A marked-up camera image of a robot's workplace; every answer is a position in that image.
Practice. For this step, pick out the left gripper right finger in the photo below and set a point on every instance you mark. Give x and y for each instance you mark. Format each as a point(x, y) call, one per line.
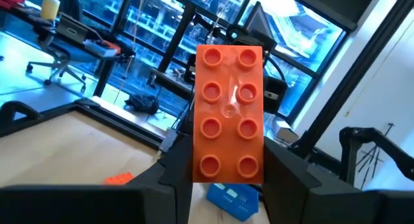
point(288, 191)

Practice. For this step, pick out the black frame post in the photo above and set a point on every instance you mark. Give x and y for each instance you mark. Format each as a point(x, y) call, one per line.
point(355, 68)

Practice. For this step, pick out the office chair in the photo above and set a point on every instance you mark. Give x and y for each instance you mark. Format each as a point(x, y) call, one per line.
point(55, 60)

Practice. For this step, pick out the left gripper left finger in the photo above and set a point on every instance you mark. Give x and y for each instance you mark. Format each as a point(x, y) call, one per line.
point(171, 191)

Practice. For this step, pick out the blue plastic basket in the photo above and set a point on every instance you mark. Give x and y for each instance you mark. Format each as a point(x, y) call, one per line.
point(234, 201)

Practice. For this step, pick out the grey box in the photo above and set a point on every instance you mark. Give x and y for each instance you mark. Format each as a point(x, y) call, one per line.
point(71, 29)

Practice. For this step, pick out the black corner bracket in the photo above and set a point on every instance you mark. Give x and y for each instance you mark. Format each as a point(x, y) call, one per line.
point(9, 109)

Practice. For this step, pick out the orange toy brick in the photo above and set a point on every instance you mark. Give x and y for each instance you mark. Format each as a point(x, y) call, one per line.
point(118, 179)
point(228, 140)

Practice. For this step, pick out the yellow cylindrical container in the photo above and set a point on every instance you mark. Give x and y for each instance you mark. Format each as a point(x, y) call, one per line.
point(50, 7)

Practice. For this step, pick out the black table frame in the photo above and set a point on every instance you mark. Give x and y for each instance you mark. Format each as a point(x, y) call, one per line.
point(123, 125)

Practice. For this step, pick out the dark desk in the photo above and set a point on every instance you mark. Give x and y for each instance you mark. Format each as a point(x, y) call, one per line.
point(105, 72)

